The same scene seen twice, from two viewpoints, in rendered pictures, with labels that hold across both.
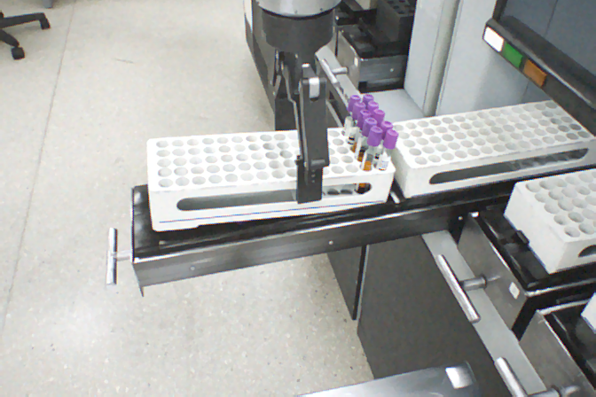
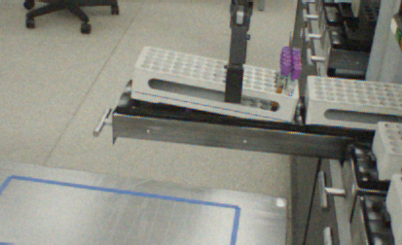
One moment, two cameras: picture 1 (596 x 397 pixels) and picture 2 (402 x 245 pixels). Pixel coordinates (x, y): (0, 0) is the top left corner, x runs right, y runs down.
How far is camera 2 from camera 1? 53 cm
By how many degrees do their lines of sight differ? 19
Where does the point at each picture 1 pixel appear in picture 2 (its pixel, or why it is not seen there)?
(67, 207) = (85, 154)
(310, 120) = (235, 37)
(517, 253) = (364, 165)
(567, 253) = (390, 164)
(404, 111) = not seen: hidden behind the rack
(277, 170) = (217, 78)
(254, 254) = (190, 134)
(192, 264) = (149, 128)
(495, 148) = (383, 104)
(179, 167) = (157, 61)
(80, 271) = not seen: hidden behind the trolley
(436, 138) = (342, 90)
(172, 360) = not seen: outside the picture
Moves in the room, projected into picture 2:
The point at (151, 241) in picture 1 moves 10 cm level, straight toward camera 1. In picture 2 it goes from (127, 105) to (124, 133)
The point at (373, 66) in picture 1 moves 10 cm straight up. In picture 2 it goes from (342, 56) to (348, 16)
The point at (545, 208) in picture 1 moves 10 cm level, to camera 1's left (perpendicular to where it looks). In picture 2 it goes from (390, 138) to (329, 124)
